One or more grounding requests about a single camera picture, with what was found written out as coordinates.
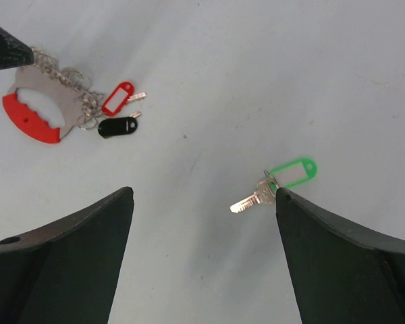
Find key with red tag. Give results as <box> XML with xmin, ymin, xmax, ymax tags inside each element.
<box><xmin>101</xmin><ymin>81</ymin><xmax>146</xmax><ymax>117</ymax></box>

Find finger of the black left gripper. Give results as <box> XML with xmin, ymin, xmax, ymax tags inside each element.
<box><xmin>0</xmin><ymin>27</ymin><xmax>34</xmax><ymax>70</ymax></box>

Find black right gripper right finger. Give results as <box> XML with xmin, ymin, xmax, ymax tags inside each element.
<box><xmin>276</xmin><ymin>188</ymin><xmax>405</xmax><ymax>323</ymax></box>

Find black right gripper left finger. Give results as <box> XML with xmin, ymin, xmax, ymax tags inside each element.
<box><xmin>0</xmin><ymin>187</ymin><xmax>134</xmax><ymax>323</ymax></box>

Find key with green tag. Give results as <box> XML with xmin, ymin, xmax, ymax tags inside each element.
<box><xmin>229</xmin><ymin>157</ymin><xmax>318</xmax><ymax>213</ymax></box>

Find key with black tag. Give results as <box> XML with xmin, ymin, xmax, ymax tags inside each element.
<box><xmin>97</xmin><ymin>111</ymin><xmax>142</xmax><ymax>138</ymax></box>

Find red handled metal key holder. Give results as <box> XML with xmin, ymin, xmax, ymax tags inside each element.
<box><xmin>2</xmin><ymin>47</ymin><xmax>105</xmax><ymax>144</ymax></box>

